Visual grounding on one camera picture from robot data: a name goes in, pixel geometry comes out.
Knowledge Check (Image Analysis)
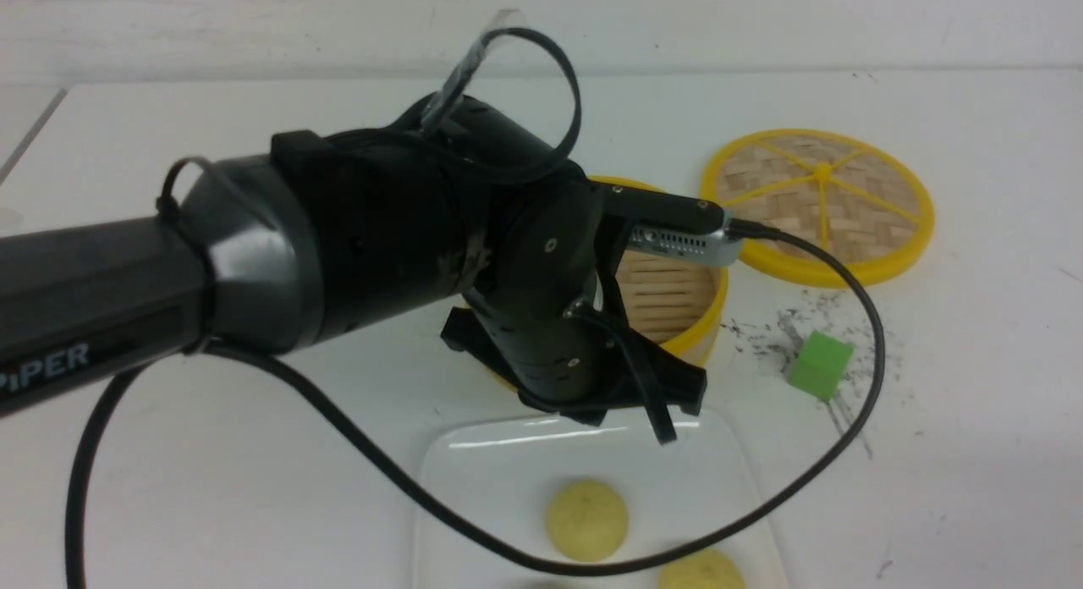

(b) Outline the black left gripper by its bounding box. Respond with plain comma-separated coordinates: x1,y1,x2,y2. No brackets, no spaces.
441,175,706,445

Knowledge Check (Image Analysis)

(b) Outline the yellow steamed bun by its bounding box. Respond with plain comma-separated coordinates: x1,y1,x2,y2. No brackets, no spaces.
545,480,630,564
657,549,746,589

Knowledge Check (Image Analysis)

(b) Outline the yellow-rimmed bamboo steamer lid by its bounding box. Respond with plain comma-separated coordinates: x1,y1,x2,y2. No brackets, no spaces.
700,129,935,287

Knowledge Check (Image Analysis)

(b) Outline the yellow-rimmed bamboo steamer basket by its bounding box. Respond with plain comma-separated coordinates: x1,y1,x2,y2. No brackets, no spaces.
461,176,729,395

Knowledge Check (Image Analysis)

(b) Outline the black camera cable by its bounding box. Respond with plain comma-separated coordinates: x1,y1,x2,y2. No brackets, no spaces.
64,219,886,589

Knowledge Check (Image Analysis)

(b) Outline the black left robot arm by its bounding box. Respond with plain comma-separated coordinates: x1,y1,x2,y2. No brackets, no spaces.
1,96,723,443

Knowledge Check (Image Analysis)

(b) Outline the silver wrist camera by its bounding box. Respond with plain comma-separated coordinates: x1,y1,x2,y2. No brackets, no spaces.
593,181,742,272

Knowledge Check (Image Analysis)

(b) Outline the green cube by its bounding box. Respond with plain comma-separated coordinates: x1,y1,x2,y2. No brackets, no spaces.
786,331,854,403

